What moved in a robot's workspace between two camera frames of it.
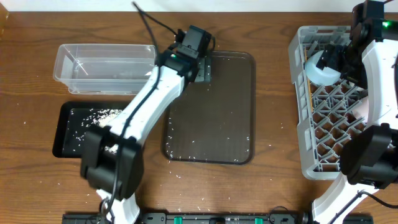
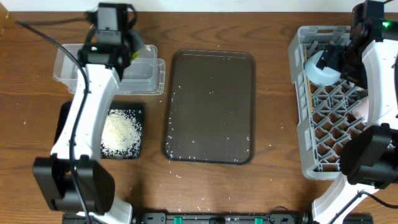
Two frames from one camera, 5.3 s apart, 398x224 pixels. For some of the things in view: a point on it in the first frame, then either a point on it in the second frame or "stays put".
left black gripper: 205,72 to 137,42
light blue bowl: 325,77 stays put
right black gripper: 331,57 stays put
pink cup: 362,110 stays put
